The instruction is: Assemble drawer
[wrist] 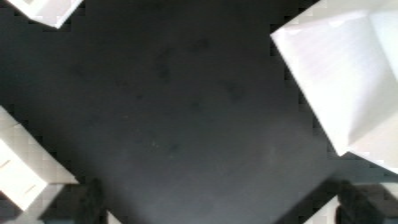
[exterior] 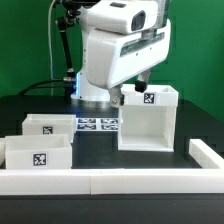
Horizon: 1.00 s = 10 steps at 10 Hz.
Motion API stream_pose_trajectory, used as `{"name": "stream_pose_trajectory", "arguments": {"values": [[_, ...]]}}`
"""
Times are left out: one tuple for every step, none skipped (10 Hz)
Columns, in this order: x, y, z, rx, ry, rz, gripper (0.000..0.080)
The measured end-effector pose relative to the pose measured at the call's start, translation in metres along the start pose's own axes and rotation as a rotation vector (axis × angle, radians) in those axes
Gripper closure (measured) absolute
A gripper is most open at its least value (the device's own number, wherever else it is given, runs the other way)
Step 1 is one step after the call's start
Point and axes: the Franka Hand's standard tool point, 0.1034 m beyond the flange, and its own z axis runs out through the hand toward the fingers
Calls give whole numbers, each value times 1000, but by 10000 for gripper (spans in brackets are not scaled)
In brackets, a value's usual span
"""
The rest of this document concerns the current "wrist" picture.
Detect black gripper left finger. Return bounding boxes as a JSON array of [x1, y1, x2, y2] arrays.
[[38, 179, 108, 224]]

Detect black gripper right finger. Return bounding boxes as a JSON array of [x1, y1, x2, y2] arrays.
[[333, 181, 398, 224]]

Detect white front drawer box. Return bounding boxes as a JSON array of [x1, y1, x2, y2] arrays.
[[0, 106, 76, 210]]

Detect white drawer box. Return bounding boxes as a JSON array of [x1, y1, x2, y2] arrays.
[[5, 0, 83, 28], [0, 106, 76, 210]]

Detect white drawer cabinet frame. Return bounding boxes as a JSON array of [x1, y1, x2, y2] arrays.
[[269, 0, 398, 173]]

